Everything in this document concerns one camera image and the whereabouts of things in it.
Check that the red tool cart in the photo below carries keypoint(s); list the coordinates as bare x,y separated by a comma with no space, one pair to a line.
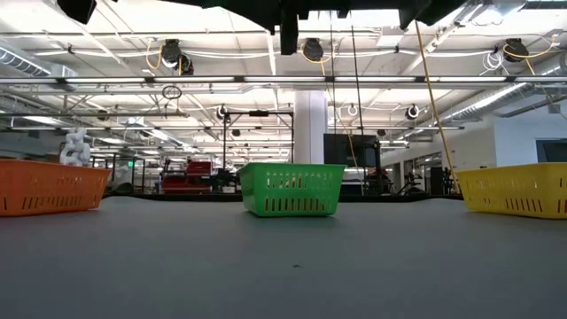
186,175

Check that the long ceiling light bar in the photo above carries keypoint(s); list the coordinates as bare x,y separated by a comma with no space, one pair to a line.
283,79

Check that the black monitor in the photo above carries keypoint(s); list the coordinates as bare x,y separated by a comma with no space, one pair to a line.
350,150

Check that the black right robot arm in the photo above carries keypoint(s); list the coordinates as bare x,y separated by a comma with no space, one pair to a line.
421,11

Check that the yellow plastic basket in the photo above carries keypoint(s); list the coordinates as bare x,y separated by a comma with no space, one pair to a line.
509,181

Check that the orange plastic basket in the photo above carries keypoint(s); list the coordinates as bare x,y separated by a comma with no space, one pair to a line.
44,190

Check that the green plastic basket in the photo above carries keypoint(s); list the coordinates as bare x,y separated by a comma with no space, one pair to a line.
292,167

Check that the black table frame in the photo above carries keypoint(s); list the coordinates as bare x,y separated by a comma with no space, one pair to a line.
177,197

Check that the white building pillar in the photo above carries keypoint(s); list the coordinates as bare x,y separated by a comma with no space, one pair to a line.
310,128

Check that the silver ventilation duct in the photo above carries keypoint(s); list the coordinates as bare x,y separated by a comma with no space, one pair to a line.
22,64
487,102

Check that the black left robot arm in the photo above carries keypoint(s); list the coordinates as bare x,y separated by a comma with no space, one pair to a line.
77,9

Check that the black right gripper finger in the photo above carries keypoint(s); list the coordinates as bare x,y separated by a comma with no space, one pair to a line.
289,35

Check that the white knobbly object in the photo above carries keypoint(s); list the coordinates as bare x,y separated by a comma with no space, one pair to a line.
75,148

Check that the black metal frame rig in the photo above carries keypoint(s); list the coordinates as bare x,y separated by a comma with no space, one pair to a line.
259,113

